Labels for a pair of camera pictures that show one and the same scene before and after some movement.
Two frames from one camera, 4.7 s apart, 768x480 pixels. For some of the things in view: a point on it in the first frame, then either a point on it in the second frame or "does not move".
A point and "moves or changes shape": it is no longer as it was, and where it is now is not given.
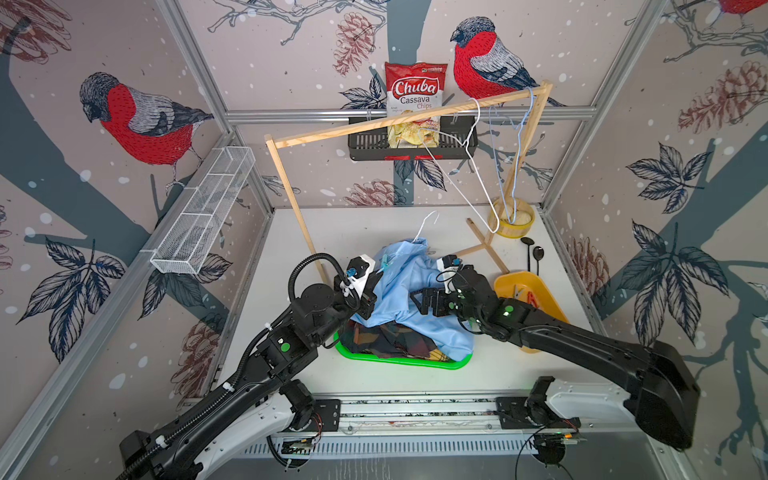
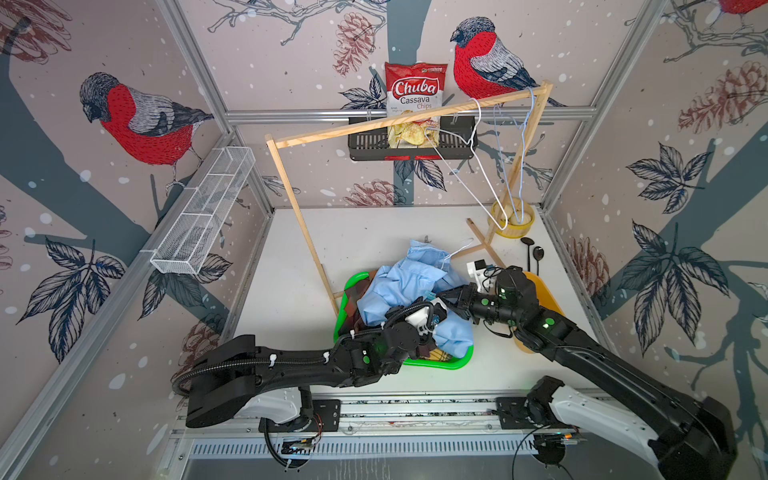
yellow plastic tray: [518, 284] does not move
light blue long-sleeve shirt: [406, 267] moves or changes shape
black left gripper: [366, 300] → [426, 338]
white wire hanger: [424, 222] → [457, 251]
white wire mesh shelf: [202, 209] does not move
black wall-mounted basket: [458, 141] does not move
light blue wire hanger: [492, 112] moves or changes shape
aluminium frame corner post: [182, 29] does not move
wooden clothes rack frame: [544, 88] does not move
